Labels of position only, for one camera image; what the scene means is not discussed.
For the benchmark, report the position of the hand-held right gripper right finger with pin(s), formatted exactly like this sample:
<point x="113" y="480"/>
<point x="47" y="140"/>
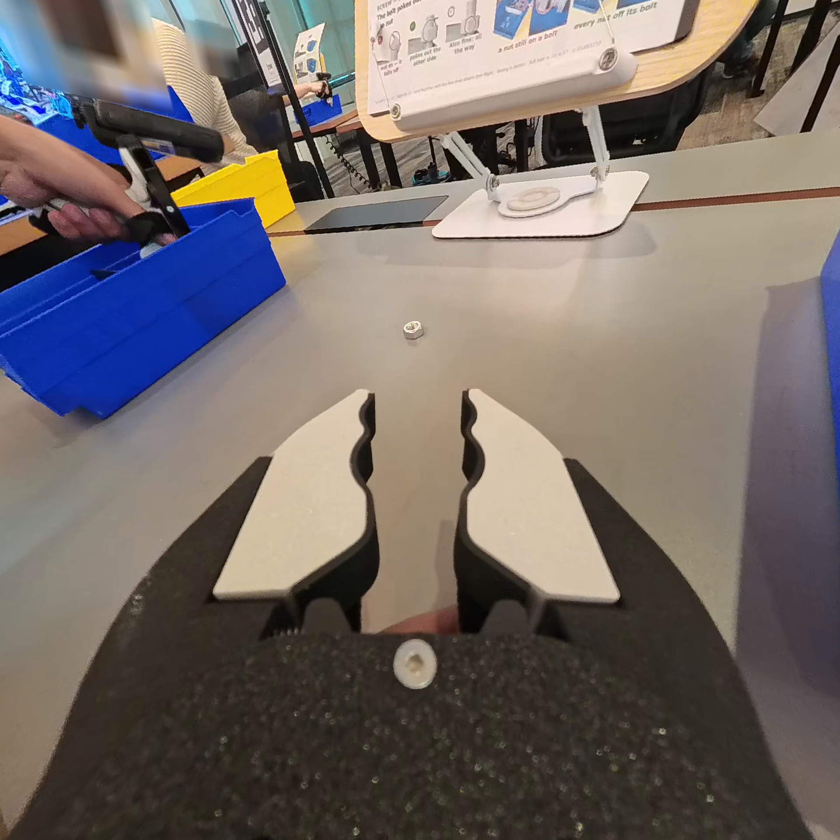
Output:
<point x="538" y="512"/>

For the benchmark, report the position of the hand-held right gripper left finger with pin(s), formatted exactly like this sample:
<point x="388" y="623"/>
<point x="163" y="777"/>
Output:
<point x="302" y="512"/>

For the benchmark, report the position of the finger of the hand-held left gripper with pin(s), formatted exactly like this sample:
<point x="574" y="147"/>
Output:
<point x="149" y="249"/>

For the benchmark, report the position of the blue plastic bin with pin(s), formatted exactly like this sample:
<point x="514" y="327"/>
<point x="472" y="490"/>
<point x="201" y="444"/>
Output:
<point x="832" y="328"/>
<point x="164" y="315"/>

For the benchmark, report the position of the steel hex nut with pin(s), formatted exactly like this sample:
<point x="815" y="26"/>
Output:
<point x="413" y="334"/>

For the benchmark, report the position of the person's left hand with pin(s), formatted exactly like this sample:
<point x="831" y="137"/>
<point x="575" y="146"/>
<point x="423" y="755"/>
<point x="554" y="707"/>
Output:
<point x="52" y="177"/>

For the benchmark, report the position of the long blue bin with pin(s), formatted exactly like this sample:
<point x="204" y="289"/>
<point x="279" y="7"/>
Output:
<point x="178" y="105"/>

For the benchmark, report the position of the wooden-edged table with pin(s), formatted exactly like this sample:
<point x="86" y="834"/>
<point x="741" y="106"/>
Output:
<point x="180" y="169"/>

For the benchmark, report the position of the black bin divider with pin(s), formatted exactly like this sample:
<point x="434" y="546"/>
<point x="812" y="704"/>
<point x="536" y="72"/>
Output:
<point x="105" y="272"/>

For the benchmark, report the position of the yellow plastic bin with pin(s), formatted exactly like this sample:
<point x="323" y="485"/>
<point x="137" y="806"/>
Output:
<point x="249" y="184"/>

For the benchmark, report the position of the large display screen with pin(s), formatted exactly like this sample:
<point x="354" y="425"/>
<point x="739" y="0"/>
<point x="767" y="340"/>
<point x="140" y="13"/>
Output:
<point x="19" y="105"/>

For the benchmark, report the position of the printed tag board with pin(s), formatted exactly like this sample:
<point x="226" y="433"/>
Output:
<point x="256" y="33"/>

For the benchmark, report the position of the small blue bin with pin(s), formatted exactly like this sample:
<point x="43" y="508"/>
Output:
<point x="325" y="111"/>

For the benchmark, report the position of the wooden table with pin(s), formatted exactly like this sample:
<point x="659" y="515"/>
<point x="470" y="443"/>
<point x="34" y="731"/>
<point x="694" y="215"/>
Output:
<point x="328" y="128"/>

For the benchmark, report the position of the small instruction sign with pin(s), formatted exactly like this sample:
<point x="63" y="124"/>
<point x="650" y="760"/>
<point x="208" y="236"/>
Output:
<point x="308" y="52"/>

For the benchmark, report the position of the black flat pad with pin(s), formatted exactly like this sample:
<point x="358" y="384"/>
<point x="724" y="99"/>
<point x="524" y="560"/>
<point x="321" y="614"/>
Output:
<point x="374" y="213"/>

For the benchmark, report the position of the printed instruction sheet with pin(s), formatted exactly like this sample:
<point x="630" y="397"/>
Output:
<point x="420" y="79"/>

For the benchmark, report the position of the black office chair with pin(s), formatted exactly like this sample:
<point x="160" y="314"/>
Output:
<point x="656" y="118"/>

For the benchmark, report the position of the grey flat panel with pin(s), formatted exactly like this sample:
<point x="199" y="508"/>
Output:
<point x="800" y="98"/>

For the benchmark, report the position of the black stand pole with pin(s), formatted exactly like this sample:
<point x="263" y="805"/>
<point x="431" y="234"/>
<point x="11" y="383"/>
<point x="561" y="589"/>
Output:
<point x="817" y="92"/>

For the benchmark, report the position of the wooden board document stand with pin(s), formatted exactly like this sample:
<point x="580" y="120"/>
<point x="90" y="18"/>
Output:
<point x="722" y="39"/>

